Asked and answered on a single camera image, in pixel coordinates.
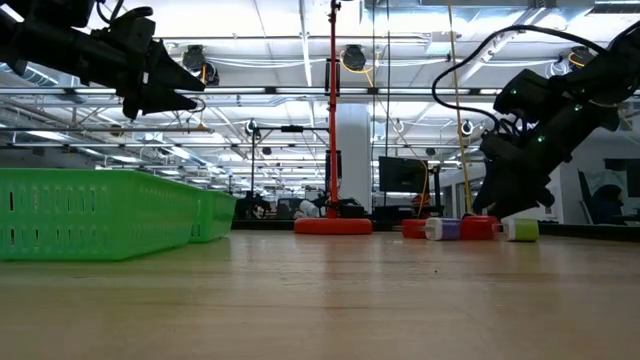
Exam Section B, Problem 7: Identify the red desk lamp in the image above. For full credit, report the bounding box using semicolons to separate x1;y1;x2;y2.
293;0;374;236

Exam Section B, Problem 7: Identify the black monitor screen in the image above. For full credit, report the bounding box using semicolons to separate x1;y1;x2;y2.
378;156;429;194

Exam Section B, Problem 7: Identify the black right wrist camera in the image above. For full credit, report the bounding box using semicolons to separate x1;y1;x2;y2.
493;68;566;119

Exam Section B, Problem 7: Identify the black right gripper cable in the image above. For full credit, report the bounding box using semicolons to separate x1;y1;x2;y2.
431;23;607;132

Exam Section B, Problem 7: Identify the black table frame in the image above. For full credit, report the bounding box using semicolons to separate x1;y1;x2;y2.
232;218;640;242

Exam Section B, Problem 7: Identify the white square column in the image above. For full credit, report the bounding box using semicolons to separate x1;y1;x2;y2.
335;103;374;214

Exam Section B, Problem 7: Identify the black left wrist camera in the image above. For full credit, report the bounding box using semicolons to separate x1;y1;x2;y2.
107;6;156;51

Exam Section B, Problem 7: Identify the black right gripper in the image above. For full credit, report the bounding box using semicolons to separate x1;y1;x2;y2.
471;102;622;219

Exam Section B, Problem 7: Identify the black metal stand frame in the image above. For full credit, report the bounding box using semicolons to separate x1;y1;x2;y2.
248;119;331;199

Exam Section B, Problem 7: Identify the white and purple wall charger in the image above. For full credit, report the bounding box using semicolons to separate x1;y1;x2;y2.
424;217;462;242

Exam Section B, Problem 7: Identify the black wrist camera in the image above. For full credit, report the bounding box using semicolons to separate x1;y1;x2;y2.
107;6;156;51
493;68;566;119

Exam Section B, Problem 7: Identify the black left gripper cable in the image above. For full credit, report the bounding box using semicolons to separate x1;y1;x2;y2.
94;0;126;26

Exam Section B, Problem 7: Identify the green slotted plastic basket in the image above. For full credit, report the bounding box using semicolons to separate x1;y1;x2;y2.
0;168;201;262
188;189;239;245

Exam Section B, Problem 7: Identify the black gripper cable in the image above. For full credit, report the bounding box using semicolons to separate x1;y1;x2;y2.
431;23;607;132
94;0;126;26

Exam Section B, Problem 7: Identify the black ceiling cable reel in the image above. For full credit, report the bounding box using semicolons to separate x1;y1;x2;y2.
568;45;597;71
182;44;221;87
342;44;368;72

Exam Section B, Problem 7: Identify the white and green wall charger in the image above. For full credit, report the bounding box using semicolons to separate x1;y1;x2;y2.
502;217;540;243

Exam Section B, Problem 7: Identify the black thin hanging cable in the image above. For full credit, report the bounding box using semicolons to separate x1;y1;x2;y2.
384;0;393;206

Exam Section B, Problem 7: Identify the person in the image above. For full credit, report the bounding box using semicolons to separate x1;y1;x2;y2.
589;183;632;226

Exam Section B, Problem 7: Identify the yellow hanging cable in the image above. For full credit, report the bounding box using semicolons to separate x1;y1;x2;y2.
446;0;475;217

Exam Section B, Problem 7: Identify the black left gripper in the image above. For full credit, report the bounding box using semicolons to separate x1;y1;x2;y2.
74;34;207;122

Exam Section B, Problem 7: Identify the red wall charger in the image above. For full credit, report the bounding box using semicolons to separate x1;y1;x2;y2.
401;218;429;240
459;215;501;242

